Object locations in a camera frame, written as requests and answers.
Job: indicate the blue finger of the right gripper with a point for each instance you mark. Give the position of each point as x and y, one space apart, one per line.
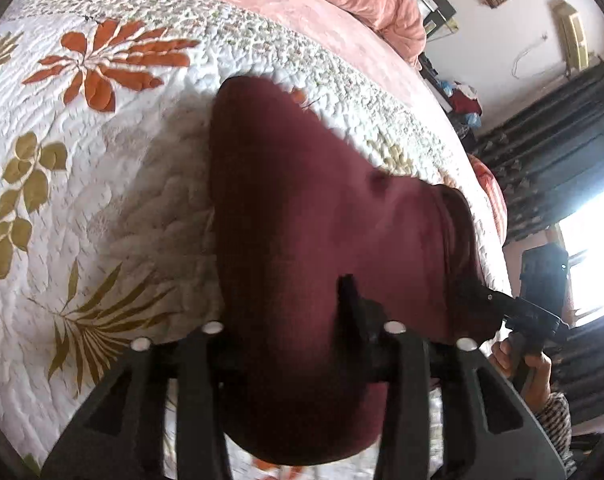
483 301

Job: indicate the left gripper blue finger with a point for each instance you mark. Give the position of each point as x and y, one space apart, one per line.
359 335

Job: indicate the maroon pants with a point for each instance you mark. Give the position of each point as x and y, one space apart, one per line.
296 208

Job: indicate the striped sleeve forearm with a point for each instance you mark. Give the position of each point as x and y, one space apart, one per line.
555 419

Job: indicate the red striped pillow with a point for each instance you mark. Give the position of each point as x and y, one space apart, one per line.
492 189

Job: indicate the dark patterned curtain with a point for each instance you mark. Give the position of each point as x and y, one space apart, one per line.
548 161

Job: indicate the cluttered dark side table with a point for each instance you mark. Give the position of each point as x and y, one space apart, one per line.
458 100

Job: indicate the white floral quilt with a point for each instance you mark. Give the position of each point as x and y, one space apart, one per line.
105 223

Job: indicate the pink bed sheet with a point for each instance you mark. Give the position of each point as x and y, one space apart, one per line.
351 40

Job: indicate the yellow wall telephone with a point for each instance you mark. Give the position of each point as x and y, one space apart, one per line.
574 36

